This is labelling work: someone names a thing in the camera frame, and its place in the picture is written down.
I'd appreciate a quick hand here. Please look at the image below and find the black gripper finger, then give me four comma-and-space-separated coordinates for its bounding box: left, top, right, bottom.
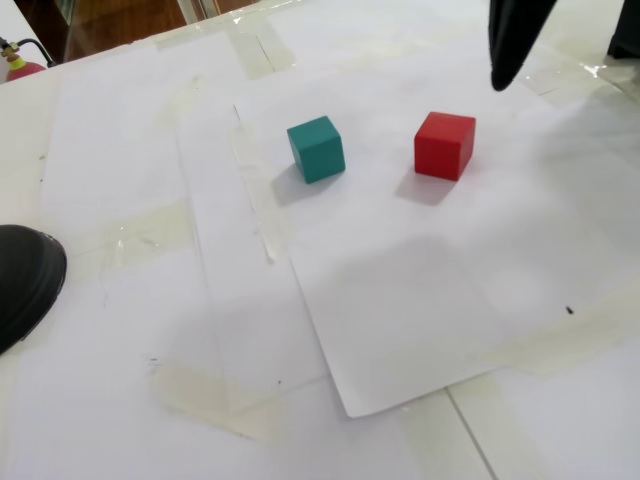
487, 0, 559, 93

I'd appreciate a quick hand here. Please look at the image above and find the red cube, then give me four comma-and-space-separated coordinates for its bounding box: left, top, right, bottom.
413, 111, 477, 181

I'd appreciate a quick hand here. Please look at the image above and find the teal blue cube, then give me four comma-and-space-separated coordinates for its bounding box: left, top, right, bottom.
286, 115, 347, 185

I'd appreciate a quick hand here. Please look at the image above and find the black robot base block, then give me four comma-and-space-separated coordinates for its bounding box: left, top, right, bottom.
606, 0, 640, 60

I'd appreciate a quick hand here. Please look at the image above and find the small white paper sheet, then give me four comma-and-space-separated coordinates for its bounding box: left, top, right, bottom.
232, 49, 640, 420

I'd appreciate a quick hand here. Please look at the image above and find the beige masking tape strip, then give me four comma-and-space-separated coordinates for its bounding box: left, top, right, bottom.
477, 294, 640, 384
148, 363, 284, 444
64, 199, 201, 274

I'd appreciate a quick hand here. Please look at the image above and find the large white paper sheet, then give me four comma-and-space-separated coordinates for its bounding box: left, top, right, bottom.
172, 74, 351, 399

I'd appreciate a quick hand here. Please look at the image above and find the red fire extinguisher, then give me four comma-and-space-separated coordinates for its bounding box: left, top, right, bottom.
0, 37, 60, 85

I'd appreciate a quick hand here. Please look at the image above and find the black round camera base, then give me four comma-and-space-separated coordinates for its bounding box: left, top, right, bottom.
0, 223, 69, 357

